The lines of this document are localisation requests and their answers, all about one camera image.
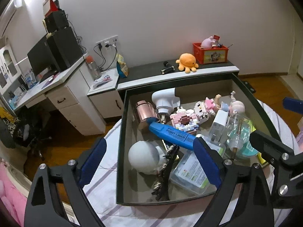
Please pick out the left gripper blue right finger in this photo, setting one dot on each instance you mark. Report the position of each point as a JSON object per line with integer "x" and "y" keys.
{"x": 253, "y": 207}

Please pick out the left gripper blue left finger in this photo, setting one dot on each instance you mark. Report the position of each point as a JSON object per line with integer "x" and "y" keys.
{"x": 44, "y": 207}

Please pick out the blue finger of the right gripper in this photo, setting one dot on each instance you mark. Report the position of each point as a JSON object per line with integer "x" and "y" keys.
{"x": 272, "y": 150}
{"x": 293, "y": 105}

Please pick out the yellow highlighter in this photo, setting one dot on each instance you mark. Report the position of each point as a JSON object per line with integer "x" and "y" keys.
{"x": 260, "y": 159}

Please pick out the teal compact case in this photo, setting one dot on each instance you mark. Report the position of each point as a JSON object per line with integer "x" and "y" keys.
{"x": 246, "y": 152}

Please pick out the clear plastic bag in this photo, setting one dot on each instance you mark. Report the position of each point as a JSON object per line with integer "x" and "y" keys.
{"x": 239, "y": 129}

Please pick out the blonde doll figurine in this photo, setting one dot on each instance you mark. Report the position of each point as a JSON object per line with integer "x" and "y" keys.
{"x": 234, "y": 107}

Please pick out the white power adapter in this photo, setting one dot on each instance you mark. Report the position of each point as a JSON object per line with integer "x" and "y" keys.
{"x": 218, "y": 127}

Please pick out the clear plastic card box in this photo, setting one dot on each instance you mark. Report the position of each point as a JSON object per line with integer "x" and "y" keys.
{"x": 189, "y": 174}

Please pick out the pink block toy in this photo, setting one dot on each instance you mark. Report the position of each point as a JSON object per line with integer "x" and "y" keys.
{"x": 185, "y": 120}

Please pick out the black hair clip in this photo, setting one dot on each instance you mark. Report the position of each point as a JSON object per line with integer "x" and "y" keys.
{"x": 161, "y": 187}

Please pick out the blue marker pen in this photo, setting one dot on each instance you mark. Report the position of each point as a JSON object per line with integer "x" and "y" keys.
{"x": 172, "y": 135}

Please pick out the pink black storage box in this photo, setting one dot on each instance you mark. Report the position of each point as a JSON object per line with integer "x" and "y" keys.
{"x": 134, "y": 188}

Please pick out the white hair dryer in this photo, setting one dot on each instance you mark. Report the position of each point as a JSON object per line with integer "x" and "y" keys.
{"x": 165, "y": 101}

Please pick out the rose gold round jar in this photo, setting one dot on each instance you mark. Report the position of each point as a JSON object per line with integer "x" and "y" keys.
{"x": 144, "y": 112}

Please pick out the pink quilt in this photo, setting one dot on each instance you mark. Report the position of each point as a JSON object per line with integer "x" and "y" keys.
{"x": 13, "y": 199}

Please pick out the white striped table cloth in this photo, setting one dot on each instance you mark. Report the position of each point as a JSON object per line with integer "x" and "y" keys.
{"x": 101, "y": 192}

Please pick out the black office chair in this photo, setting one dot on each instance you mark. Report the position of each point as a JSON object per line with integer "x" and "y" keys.
{"x": 25, "y": 132}

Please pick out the red toy crate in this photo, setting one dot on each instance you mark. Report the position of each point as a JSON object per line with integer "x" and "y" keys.
{"x": 210, "y": 56}

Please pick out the pink plush toy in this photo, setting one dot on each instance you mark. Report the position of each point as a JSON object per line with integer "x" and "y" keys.
{"x": 208, "y": 43}

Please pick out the orange octopus plush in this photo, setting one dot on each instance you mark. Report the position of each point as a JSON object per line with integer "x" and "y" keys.
{"x": 187, "y": 63}

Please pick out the white desk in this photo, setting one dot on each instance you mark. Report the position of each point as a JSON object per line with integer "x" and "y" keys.
{"x": 68, "y": 92}

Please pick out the black white low cabinet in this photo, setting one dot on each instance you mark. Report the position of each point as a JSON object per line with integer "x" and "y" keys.
{"x": 109, "y": 97}

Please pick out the white glass-door cabinet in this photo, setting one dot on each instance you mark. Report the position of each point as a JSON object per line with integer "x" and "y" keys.
{"x": 10, "y": 71}

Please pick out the orange-cap bottle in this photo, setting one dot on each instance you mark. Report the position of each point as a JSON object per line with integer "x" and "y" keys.
{"x": 93, "y": 67}

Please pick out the black computer monitor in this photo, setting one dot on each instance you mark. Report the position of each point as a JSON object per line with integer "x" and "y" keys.
{"x": 41, "y": 58}

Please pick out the snack bag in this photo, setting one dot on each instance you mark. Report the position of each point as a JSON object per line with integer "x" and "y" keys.
{"x": 122, "y": 68}

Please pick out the black speaker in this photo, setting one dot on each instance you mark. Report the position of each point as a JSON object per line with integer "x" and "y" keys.
{"x": 56, "y": 20}

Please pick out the white air conditioner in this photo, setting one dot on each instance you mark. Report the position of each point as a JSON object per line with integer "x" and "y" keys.
{"x": 11, "y": 9}

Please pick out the desk calendar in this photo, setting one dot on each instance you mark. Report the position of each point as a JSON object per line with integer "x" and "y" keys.
{"x": 49, "y": 6}

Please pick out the white wall socket strip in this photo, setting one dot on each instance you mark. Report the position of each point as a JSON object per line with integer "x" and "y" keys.
{"x": 109, "y": 41}

